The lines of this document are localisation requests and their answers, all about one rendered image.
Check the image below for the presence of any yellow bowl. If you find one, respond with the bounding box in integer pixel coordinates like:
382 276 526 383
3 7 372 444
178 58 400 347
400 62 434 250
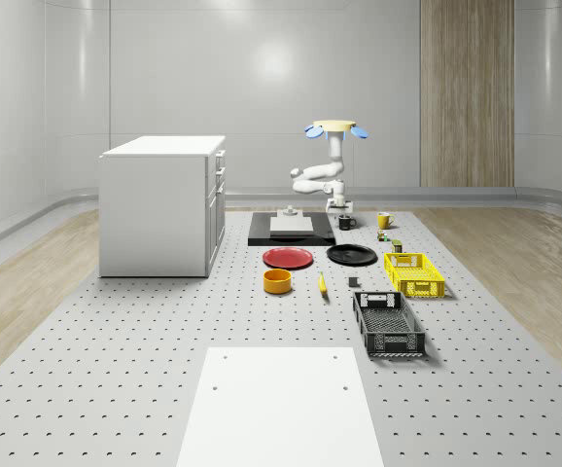
263 269 294 296

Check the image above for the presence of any dark grey basket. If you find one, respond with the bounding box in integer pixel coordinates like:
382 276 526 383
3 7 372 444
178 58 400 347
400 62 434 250
351 290 429 359

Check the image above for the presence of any yellow basket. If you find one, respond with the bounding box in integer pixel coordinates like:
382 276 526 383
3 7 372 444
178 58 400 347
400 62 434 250
383 251 447 299

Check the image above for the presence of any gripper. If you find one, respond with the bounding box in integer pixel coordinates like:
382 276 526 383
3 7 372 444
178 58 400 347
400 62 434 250
327 197 356 217

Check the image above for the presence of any black plate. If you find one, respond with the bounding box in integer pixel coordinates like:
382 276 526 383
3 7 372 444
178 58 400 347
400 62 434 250
326 243 379 268

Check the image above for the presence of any white board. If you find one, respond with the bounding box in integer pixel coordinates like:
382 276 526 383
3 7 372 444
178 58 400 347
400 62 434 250
175 346 386 467

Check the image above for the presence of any white cabinet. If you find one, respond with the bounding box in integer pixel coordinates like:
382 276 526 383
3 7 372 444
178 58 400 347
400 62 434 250
98 134 228 279

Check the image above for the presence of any red plate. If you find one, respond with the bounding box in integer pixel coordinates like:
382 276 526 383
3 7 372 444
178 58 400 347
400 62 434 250
262 246 315 270

